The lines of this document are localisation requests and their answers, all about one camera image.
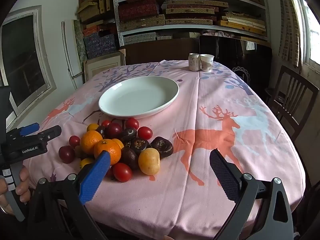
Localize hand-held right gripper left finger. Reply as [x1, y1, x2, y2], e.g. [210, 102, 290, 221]
[26, 151, 112, 240]

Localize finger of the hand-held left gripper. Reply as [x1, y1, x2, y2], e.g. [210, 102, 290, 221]
[32, 125, 62, 145]
[19, 122, 40, 137]

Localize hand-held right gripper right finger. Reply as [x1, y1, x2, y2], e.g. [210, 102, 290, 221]
[209, 149, 294, 240]

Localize dark red plum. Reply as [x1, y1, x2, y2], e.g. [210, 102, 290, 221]
[104, 122, 122, 139]
[58, 145, 75, 164]

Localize orange mandarin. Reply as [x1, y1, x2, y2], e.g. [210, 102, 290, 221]
[94, 139, 122, 165]
[80, 130, 103, 155]

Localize white plate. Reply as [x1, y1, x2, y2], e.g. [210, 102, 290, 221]
[98, 76, 180, 120]

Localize person's left hand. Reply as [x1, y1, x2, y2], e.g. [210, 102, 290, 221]
[0, 167, 30, 214]

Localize white leaning board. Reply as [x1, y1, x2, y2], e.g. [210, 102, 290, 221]
[62, 19, 85, 90]

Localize pink deer-print tablecloth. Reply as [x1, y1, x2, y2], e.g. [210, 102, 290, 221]
[22, 59, 307, 239]

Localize pile of patterned storage boxes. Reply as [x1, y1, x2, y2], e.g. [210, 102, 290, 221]
[76, 0, 119, 59]

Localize pale beverage can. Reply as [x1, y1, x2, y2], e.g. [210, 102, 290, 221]
[188, 53, 200, 71]

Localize dark wooden chair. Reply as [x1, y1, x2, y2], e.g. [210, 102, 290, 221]
[264, 65, 320, 143]

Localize black glossy panel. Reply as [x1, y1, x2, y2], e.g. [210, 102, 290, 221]
[199, 34, 273, 90]

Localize dark brown cabinet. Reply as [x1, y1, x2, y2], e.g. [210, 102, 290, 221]
[119, 38, 200, 67]

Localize white metal shelf rack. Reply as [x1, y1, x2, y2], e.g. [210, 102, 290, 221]
[114, 0, 272, 45]

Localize rows of patterned flat boxes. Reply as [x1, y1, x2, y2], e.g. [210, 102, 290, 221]
[116, 0, 267, 40]

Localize beige patterned curtain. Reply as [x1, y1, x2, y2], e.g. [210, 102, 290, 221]
[277, 0, 303, 68]

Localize bright window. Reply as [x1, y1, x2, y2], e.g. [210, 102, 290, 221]
[299, 0, 320, 72]

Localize window with white frame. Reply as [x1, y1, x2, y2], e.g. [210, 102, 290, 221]
[0, 5, 57, 125]

